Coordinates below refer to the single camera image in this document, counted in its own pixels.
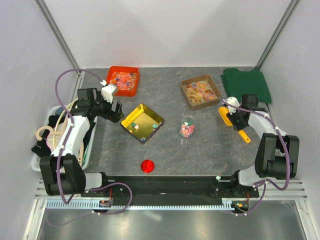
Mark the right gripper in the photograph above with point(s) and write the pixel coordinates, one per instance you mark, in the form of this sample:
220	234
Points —
236	126

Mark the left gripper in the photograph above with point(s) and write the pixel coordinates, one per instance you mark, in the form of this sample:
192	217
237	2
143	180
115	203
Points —
115	116

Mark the yellow plastic scoop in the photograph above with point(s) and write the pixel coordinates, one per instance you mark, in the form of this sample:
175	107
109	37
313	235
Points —
223	111

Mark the star candy tin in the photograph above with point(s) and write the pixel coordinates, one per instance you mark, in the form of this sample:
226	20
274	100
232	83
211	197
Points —
142	123

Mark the orange candy box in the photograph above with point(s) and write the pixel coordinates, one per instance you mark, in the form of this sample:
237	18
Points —
125	78

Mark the clear glass jar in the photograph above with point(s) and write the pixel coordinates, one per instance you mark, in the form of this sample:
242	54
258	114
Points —
187	127

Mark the red jar lid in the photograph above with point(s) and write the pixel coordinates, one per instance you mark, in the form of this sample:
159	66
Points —
147	166

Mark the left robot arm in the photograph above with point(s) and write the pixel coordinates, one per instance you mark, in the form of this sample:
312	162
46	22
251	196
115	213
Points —
61	172

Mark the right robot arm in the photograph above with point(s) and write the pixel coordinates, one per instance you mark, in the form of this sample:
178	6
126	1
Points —
276	160

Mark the green folded cloth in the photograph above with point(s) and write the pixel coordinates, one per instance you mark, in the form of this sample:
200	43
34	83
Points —
237	83

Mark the brown gummy candy box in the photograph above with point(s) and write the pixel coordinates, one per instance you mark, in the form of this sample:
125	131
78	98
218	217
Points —
200	92

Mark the white laundry basket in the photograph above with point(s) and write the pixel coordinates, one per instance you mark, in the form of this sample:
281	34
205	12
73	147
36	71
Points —
35	162

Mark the beige clothes hanger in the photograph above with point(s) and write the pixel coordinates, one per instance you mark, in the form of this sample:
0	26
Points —
49	136

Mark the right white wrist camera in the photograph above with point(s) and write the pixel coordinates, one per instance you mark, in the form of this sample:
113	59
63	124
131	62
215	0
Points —
232	104

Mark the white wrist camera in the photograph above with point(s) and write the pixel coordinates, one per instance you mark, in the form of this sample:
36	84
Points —
108	91
232	104

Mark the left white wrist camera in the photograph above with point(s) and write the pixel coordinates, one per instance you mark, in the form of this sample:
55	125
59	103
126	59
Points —
108	91

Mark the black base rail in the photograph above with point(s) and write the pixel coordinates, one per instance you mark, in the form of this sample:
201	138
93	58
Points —
227	187

